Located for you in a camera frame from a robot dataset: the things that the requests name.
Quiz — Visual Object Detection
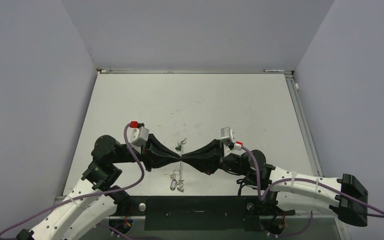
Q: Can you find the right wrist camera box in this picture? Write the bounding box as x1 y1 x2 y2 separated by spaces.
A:
220 127 243 151

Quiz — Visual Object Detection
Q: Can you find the red white marker pen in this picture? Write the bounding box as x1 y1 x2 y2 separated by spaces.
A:
263 69 285 73

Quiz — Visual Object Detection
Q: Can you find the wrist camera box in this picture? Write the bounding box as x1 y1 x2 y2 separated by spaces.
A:
220 127 243 151
130 121 150 148

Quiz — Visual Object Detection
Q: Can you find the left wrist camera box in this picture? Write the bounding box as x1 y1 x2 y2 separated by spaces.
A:
130 121 150 148

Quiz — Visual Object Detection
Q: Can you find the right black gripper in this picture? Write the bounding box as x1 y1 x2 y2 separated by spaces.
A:
181 138 250 176

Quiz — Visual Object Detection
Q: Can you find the purple cable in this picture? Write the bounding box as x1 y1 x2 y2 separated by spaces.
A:
0 123 160 240
240 145 384 238

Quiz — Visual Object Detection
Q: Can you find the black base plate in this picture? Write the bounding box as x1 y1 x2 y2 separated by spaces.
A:
96 195 299 233

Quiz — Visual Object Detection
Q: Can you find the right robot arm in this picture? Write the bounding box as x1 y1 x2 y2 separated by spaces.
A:
180 139 369 227

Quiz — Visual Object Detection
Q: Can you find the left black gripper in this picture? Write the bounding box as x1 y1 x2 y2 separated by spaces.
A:
111 133 181 171

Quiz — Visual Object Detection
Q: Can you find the aluminium frame rail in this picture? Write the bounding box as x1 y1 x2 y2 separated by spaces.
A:
284 71 324 176

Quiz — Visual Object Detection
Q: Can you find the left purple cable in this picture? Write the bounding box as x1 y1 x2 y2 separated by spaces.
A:
0 123 160 240

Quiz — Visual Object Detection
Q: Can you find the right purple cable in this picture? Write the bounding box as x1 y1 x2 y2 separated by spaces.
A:
240 145 384 238

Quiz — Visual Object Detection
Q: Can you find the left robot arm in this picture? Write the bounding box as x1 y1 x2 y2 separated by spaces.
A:
15 134 181 240

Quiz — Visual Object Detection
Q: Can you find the key with grey tag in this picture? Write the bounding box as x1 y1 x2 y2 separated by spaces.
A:
164 173 178 191

